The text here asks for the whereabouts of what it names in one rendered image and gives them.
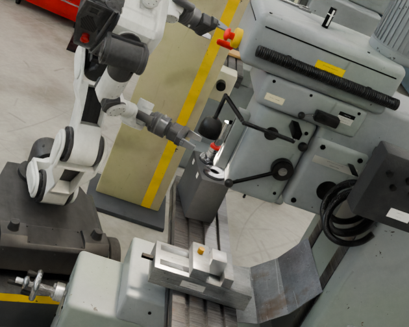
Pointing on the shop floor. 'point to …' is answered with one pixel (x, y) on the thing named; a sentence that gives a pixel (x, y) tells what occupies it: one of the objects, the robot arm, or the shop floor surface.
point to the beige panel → (158, 78)
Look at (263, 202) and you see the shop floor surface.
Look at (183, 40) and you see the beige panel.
